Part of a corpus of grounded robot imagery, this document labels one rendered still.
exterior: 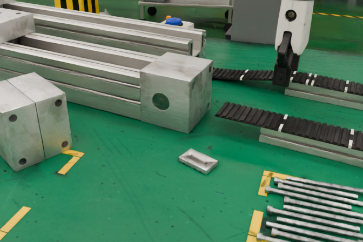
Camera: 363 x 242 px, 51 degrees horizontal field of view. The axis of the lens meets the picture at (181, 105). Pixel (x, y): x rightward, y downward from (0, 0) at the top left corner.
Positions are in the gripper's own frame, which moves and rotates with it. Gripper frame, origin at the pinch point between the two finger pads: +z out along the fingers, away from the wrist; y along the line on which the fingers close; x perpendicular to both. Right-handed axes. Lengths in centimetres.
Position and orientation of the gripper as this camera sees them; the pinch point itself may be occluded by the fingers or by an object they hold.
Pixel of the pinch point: (286, 72)
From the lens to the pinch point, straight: 79.7
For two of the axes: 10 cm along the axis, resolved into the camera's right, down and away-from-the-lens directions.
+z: -0.2, 8.8, 4.7
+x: -9.0, -2.1, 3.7
